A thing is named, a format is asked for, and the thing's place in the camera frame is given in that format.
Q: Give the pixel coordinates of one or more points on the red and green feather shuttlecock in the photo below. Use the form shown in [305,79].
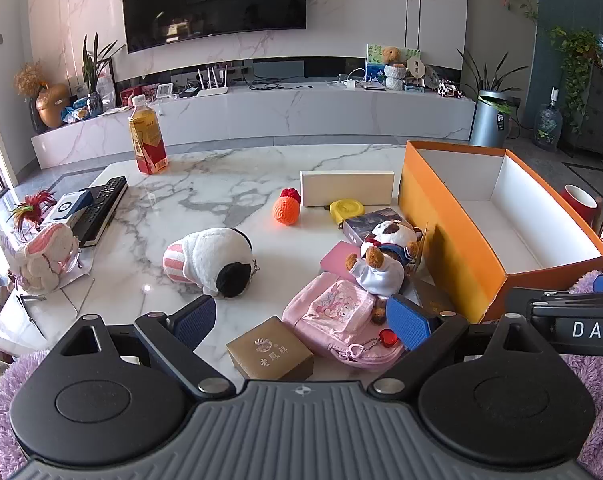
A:
[31,205]

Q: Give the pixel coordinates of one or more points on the person's right forearm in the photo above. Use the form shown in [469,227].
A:
[601,400]

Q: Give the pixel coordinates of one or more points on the silver laptop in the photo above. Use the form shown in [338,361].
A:
[375,86]

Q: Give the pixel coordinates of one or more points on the grey storage cabinet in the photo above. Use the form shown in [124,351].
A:
[601,110]

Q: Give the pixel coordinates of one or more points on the yellow tape measure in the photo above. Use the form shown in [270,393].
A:
[346,208]

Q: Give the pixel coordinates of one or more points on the dark picture book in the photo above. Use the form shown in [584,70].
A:
[364,225]

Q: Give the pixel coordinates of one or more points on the long leaf potted plant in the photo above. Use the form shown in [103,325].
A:
[487,85]

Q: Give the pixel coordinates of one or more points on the person's left forearm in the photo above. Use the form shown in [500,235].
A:
[11,395]

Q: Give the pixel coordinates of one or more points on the golden vase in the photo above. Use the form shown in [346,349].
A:
[54,105]

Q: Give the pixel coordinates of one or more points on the pink notebook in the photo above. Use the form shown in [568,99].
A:
[339,257]

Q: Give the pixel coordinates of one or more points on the tea bottle with red label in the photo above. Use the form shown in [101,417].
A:
[149,140]

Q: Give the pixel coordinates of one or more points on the gold brown gift box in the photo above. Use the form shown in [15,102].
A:
[271,350]

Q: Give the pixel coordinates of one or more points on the brown teddy in knit pot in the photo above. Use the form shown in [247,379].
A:
[394,77]

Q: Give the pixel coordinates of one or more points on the small white desk clock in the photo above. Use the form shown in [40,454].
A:
[164,91]

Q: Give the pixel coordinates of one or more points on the red cup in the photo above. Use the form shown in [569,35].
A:
[579,207]

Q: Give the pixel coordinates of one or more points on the white rectangular box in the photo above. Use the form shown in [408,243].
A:
[346,187]

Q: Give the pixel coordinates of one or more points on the blue snack bag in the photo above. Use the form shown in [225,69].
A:
[79,107]

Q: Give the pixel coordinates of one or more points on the black remote control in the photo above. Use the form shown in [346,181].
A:
[104,200]

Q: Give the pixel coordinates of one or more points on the blue water jug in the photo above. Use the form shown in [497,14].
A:
[547,127]

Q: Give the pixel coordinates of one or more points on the green potted orchid plant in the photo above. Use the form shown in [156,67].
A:
[92,67]

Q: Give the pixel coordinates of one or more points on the orange crochet fruit toy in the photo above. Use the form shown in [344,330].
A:
[285,210]

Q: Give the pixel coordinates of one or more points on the blue and white box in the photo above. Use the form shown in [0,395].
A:
[66,207]

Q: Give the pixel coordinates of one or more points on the black white cow figurine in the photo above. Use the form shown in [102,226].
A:
[449,90]

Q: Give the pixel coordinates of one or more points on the silver pedal trash can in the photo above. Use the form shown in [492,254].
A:
[486,120]

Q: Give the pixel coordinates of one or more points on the teddy bear plush white shirt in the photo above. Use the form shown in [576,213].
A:
[381,270]

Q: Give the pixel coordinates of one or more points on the white wifi router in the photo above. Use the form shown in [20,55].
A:
[212,91]

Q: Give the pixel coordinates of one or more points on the pink white crochet bunny bag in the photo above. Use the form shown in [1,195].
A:
[41,255]

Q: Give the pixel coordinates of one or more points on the panda plush with striped shorts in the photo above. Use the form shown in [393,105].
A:
[206,255]

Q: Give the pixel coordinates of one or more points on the trailing vine plant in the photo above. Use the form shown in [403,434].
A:
[579,55]

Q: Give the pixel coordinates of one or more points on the orange cardboard box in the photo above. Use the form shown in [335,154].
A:
[446,240]

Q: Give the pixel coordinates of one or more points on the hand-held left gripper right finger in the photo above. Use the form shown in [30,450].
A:
[406,320]

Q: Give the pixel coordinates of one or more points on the round paper fan ornament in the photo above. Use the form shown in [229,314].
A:
[416,66]

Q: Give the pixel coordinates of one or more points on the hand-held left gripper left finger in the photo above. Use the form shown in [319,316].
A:
[196,317]

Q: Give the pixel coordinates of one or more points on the small pink backpack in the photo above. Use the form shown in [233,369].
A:
[331,310]

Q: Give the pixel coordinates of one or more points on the dark brown box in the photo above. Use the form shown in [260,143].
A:
[434,300]

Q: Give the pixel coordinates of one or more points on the red gift box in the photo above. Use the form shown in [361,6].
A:
[131,95]

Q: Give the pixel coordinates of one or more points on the black remote controls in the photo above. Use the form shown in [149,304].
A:
[94,235]

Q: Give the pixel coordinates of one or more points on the lotus flower painting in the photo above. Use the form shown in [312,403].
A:
[374,60]

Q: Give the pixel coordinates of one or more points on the white marble television cabinet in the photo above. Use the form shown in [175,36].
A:
[281,115]

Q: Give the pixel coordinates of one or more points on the dried flower bunch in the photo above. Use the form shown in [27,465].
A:
[29,77]

